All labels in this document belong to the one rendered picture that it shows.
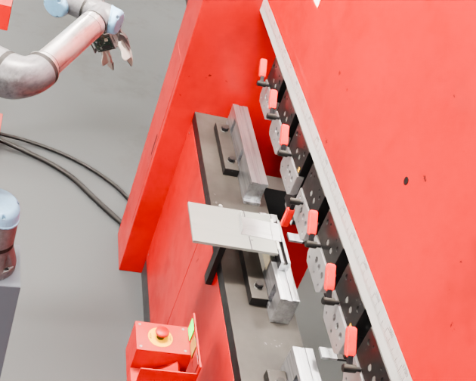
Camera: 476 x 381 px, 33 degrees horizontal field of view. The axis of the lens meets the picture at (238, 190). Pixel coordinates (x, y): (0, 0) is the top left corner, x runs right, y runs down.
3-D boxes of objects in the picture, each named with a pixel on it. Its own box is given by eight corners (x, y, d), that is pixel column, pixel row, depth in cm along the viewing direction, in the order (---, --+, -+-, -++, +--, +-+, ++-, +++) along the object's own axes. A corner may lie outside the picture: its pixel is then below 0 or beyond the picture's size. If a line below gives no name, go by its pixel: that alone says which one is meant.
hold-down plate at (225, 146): (213, 128, 311) (215, 122, 309) (227, 131, 312) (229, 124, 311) (222, 175, 287) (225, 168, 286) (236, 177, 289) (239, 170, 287)
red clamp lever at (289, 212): (277, 223, 225) (289, 196, 220) (291, 225, 227) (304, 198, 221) (279, 227, 224) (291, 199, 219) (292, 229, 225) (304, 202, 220)
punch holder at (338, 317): (321, 311, 198) (347, 262, 188) (352, 316, 200) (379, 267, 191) (335, 359, 186) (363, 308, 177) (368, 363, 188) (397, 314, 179)
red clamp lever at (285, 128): (281, 122, 237) (279, 154, 234) (295, 125, 238) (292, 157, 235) (279, 124, 238) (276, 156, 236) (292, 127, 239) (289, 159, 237)
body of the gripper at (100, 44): (94, 55, 248) (78, 20, 241) (101, 41, 255) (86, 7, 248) (117, 50, 246) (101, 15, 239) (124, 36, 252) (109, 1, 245)
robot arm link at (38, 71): (33, 86, 193) (129, 0, 229) (-6, 66, 194) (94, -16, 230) (30, 122, 201) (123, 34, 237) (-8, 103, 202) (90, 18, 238)
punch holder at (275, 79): (258, 98, 276) (274, 56, 267) (281, 103, 278) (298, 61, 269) (265, 122, 264) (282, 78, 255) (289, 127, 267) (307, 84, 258)
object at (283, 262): (267, 225, 255) (270, 218, 253) (276, 227, 255) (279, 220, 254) (278, 269, 239) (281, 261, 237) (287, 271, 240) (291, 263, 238)
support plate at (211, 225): (187, 203, 247) (187, 201, 247) (267, 217, 255) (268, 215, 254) (192, 243, 233) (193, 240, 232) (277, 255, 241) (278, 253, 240)
